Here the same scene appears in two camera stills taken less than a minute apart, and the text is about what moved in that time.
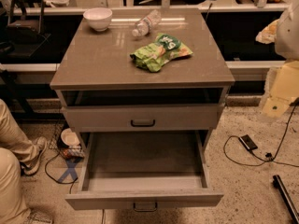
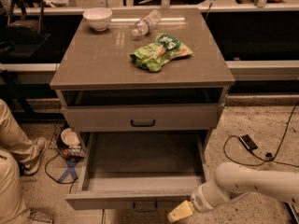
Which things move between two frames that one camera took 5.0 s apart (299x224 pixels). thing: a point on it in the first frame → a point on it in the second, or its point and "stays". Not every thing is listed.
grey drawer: x=144 y=171 stays
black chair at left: x=24 y=33 stays
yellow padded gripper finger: x=285 y=87 → x=184 y=210
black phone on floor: x=248 y=143 stays
